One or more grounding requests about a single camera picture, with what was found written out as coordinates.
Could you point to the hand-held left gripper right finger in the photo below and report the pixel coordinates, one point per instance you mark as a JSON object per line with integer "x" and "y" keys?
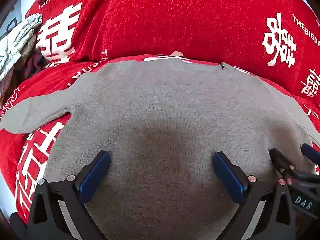
{"x": 230, "y": 177}

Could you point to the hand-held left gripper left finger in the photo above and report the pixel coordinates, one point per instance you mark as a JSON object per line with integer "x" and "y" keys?
{"x": 96, "y": 175}

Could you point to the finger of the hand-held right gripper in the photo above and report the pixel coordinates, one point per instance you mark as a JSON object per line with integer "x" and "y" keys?
{"x": 310, "y": 152}
{"x": 282, "y": 160}

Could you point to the dark purple cloth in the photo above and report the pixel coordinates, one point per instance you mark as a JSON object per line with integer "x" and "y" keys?
{"x": 33, "y": 60}

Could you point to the white quilted jacket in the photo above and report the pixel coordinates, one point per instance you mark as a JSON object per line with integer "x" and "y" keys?
{"x": 15, "y": 45}

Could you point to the red printed sofa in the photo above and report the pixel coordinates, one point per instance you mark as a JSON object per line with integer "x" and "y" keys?
{"x": 175, "y": 17}

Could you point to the black metal frame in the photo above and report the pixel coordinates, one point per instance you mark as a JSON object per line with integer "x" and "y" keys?
{"x": 11, "y": 24}

